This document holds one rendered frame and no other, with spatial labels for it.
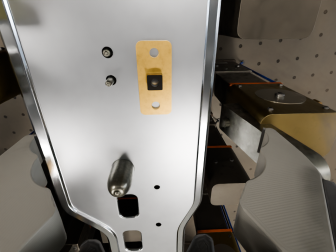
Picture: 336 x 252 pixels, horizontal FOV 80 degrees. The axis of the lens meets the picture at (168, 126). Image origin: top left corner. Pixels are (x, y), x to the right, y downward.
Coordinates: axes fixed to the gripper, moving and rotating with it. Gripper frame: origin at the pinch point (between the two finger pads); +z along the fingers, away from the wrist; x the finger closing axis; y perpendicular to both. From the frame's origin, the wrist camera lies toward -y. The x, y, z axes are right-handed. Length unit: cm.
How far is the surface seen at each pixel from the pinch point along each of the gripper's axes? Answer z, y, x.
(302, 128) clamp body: 6.9, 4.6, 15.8
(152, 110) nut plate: 11.1, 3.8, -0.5
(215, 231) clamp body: 18.1, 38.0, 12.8
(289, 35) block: 13.5, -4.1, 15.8
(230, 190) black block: 12.2, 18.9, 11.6
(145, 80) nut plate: 11.2, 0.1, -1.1
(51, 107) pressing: 11.4, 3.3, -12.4
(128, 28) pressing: 11.6, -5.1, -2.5
